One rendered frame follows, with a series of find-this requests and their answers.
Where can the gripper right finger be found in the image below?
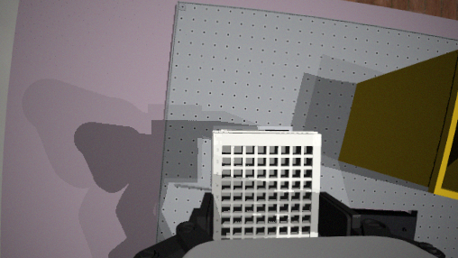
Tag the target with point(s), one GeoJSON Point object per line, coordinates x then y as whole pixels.
{"type": "Point", "coordinates": [336, 219]}

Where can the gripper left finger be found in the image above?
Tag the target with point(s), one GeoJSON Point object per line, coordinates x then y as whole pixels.
{"type": "Point", "coordinates": [188, 234]}

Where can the yellow open-top bin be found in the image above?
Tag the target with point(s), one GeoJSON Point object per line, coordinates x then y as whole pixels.
{"type": "Point", "coordinates": [402, 124]}

